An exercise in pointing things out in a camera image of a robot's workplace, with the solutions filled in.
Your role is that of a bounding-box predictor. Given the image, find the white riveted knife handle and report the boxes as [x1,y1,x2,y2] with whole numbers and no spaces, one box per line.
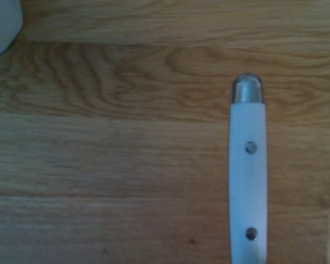
[227,73,268,264]

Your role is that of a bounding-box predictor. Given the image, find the white cup with patterned rim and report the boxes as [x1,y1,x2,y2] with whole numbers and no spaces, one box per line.
[0,0,23,57]

